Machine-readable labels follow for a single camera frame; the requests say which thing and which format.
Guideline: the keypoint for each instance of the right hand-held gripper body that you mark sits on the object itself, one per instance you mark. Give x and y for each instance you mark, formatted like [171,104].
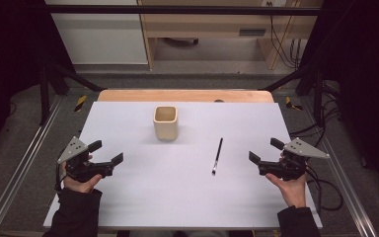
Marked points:
[292,158]

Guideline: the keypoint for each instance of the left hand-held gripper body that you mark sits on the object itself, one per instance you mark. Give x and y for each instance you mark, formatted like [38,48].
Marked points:
[74,151]

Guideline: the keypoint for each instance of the black pen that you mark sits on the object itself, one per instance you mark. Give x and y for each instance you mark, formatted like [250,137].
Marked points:
[217,156]

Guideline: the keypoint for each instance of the beige square cup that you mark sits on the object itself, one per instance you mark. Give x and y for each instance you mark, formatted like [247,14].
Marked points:
[166,128]

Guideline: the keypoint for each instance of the person's right hand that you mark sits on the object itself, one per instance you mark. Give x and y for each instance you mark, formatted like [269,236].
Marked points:
[291,191]

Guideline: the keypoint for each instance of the person's left hand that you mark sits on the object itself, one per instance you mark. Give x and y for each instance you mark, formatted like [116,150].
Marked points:
[79,186]

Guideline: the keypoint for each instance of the black metal stand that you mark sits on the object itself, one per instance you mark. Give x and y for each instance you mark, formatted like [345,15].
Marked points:
[317,95]
[46,92]

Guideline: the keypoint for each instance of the light wooden table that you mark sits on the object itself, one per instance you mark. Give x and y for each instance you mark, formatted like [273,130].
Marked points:
[184,96]

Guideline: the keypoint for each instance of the white cabinet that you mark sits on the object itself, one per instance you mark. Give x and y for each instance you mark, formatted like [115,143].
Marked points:
[102,36]

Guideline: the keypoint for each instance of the black curtain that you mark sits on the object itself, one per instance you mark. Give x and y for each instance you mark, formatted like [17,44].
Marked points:
[10,49]
[365,65]

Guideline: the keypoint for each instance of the light wooden desk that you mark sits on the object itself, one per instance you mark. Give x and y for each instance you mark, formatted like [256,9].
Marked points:
[210,24]

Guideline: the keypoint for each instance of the black metal crossbar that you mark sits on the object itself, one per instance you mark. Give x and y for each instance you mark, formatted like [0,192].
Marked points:
[177,10]

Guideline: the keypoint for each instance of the aluminium floor rail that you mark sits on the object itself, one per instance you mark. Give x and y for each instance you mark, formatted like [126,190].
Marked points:
[23,161]
[342,174]

